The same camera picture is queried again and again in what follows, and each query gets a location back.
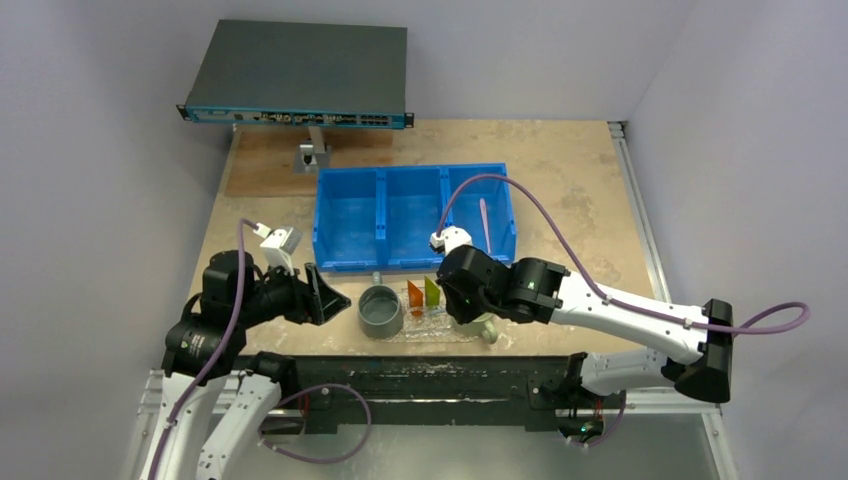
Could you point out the metal switch stand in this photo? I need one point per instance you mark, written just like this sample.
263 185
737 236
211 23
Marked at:
313 154

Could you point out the clear textured oval tray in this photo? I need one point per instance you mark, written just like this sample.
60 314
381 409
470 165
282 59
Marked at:
456 339

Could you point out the wooden base board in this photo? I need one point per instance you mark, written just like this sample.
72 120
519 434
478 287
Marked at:
265 161

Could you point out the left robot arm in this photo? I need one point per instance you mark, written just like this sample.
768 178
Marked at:
201 351

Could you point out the clear plastic holder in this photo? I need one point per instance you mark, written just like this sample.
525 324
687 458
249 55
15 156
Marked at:
430 327

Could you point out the black aluminium base frame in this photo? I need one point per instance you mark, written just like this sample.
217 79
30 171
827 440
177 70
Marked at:
537 393

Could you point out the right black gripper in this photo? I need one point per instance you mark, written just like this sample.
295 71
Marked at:
448 291

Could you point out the grey mug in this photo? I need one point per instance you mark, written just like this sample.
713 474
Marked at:
380 311

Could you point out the blue plastic divided bin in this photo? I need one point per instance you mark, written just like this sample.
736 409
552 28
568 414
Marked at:
381 218

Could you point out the light green mug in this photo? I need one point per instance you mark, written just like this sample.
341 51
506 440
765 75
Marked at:
482 327

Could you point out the grey network switch box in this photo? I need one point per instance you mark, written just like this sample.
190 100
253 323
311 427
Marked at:
302 74

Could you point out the pink toothbrush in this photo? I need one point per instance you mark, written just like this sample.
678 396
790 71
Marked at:
483 207

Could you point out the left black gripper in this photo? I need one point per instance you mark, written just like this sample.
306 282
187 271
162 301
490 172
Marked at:
312 301

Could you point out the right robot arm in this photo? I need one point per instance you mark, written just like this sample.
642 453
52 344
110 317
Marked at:
685 347

